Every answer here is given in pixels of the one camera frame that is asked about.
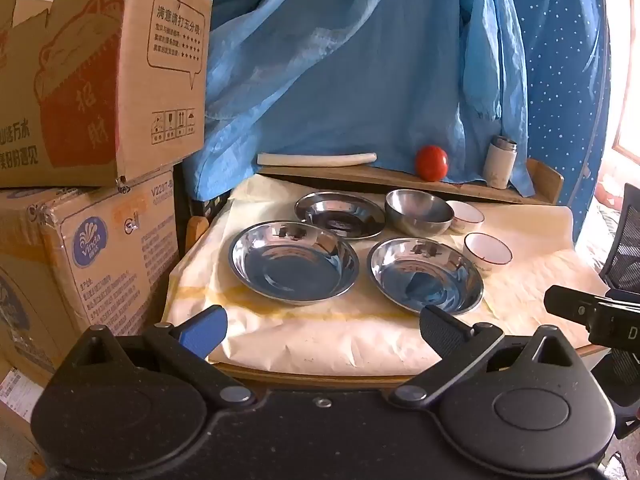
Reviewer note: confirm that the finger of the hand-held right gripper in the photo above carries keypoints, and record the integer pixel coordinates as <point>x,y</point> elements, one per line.
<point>570,302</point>

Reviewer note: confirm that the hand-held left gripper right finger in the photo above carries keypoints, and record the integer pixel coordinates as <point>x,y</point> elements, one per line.
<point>440,332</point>

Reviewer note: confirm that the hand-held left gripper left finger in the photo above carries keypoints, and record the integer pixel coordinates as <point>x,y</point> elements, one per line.
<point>205,332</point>

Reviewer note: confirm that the large steel plate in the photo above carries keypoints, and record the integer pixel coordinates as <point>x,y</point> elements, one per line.
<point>425,280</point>
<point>295,265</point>

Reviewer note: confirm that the white red-rimmed bowl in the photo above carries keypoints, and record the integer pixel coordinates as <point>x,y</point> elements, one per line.
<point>467,215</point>
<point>487,252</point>

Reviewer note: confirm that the steel bowl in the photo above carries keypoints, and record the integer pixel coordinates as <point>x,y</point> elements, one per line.
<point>417,220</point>

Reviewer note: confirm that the small steel plate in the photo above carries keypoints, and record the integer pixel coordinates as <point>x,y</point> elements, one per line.
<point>340,215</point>

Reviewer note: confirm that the black mesh chair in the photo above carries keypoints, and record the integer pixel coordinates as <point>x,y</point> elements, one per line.
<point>622,260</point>

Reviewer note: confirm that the blue logo cardboard box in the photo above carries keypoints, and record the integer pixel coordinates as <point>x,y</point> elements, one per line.
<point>115,270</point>

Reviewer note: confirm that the patterned bedding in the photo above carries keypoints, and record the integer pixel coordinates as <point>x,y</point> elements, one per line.
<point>607,195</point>

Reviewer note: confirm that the cream paper sheet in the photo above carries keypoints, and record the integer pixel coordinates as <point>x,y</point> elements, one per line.
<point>325,340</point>

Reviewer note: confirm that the black crate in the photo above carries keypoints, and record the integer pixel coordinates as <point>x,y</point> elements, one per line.
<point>212,207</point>

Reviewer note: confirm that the white thermos cup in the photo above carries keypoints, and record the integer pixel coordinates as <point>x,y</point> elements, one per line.
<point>499,165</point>

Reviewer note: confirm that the red tomato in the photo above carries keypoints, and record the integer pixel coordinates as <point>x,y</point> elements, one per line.
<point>431,162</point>

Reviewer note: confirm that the wooden shelf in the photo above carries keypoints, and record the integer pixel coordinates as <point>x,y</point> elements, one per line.
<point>350,175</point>

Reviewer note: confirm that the small labelled carton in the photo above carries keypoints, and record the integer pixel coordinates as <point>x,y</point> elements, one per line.
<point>20,410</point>

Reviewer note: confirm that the white stick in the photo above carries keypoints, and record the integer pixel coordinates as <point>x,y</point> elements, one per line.
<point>315,159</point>

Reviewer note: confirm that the dark blue dotted curtain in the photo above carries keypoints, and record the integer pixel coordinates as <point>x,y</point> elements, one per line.
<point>565,85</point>

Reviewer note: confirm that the orange printed cardboard box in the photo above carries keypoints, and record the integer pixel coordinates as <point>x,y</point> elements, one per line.
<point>100,85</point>

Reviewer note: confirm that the light blue garment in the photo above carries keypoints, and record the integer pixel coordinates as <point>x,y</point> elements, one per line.
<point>350,60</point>

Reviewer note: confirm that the wooden window frame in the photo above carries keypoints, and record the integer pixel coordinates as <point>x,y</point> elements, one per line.
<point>627,149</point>

